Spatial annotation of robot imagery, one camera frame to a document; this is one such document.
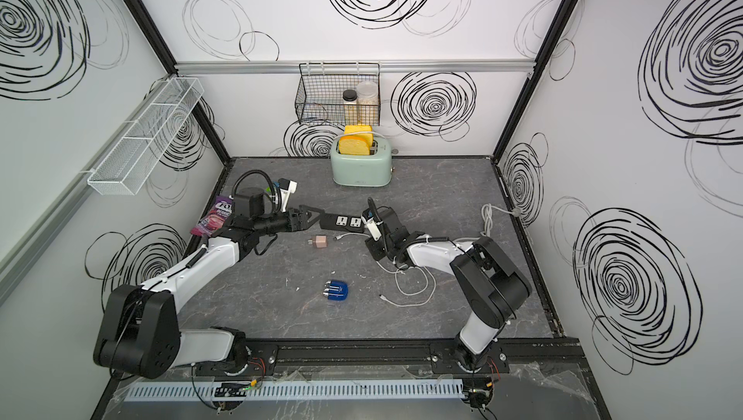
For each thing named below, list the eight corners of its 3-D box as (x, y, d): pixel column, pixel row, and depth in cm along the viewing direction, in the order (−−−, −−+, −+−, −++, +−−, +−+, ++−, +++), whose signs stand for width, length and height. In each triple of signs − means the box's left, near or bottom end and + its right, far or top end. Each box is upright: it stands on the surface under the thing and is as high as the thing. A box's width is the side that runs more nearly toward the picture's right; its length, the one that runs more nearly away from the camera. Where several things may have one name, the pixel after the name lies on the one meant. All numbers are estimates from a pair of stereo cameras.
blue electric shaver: (323, 300, 85) (322, 296, 83) (325, 284, 89) (324, 280, 86) (348, 300, 85) (347, 296, 83) (349, 284, 89) (348, 280, 86)
